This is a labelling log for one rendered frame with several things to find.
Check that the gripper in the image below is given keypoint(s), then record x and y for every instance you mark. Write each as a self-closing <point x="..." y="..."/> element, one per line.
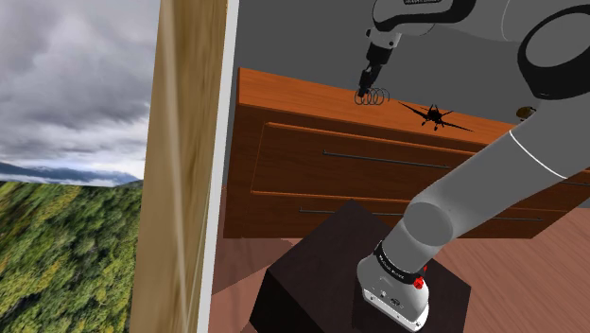
<point x="377" y="59"/>

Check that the dark robot stand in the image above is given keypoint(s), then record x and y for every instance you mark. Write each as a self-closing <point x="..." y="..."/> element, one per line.
<point x="322" y="272"/>

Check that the small brown round object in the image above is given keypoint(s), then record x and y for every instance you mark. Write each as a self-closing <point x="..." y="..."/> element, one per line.
<point x="524" y="112"/>

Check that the black toy airplane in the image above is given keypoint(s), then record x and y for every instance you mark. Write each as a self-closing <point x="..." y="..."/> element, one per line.
<point x="433" y="115"/>

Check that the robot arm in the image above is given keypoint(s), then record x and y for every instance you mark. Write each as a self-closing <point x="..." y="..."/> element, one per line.
<point x="530" y="152"/>

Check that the brown wooden chest of drawers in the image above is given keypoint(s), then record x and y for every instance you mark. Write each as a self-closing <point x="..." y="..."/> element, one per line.
<point x="295" y="161"/>

